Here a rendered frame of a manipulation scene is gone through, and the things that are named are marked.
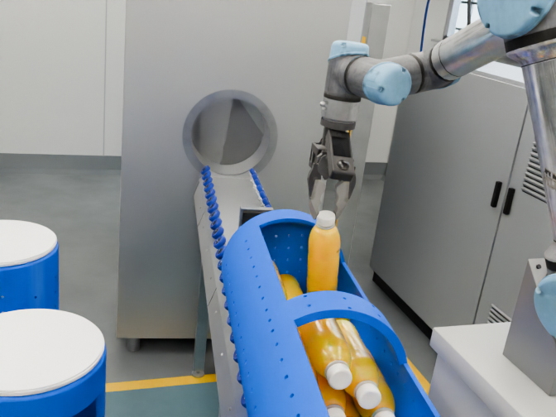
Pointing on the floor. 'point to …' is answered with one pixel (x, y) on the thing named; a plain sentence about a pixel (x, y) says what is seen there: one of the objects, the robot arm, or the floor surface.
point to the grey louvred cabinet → (462, 202)
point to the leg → (200, 330)
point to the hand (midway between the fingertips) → (326, 215)
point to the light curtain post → (361, 137)
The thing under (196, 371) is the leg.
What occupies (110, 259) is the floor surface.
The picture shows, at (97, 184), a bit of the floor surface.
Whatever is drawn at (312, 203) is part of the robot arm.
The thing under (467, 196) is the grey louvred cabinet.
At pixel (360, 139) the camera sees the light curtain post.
